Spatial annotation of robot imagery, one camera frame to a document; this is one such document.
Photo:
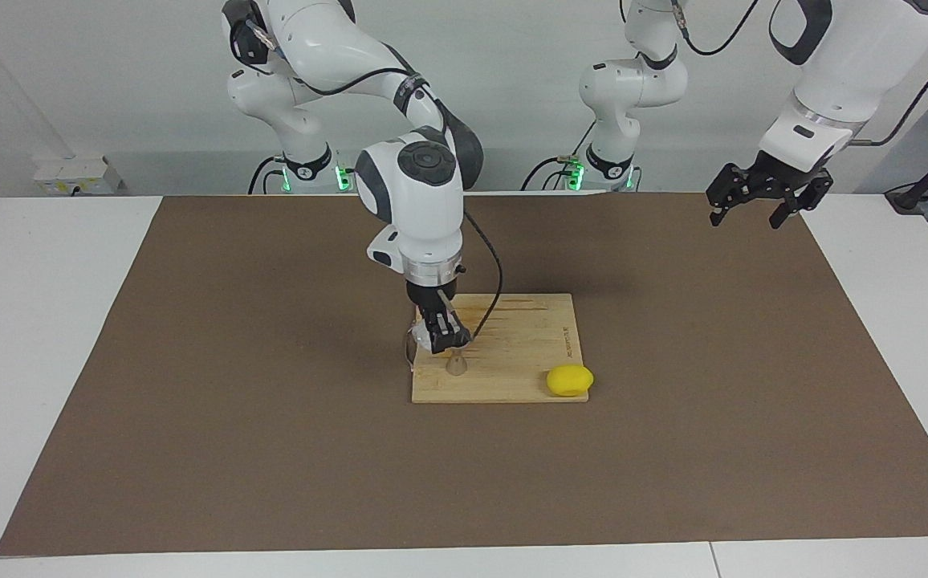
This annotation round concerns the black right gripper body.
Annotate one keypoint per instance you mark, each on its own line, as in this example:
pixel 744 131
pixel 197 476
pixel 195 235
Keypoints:
pixel 432 295

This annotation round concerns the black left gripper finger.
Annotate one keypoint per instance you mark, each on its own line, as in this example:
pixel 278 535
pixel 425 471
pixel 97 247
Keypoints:
pixel 729 189
pixel 801 199

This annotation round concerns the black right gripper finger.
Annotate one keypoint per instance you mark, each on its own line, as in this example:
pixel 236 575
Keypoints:
pixel 459 329
pixel 438 333

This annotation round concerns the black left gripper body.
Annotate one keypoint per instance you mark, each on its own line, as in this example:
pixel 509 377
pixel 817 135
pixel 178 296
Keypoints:
pixel 785 177

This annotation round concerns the small clear plastic cup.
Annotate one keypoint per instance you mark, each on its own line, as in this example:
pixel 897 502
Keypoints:
pixel 419 337

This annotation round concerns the steel double jigger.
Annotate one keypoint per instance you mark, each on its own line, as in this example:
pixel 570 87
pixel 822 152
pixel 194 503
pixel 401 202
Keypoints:
pixel 457 365

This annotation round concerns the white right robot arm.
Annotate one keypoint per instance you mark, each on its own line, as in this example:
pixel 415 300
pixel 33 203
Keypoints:
pixel 416 185

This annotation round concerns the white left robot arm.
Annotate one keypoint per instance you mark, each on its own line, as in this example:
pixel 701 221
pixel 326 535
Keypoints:
pixel 849 64

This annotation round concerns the wooden cutting board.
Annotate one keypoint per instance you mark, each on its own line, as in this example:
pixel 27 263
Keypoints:
pixel 520 353

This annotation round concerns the yellow lemon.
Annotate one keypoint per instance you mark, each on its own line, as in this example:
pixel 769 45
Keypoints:
pixel 569 380

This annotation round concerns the brown table mat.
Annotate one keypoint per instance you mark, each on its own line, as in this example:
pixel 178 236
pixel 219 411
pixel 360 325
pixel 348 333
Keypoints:
pixel 464 482

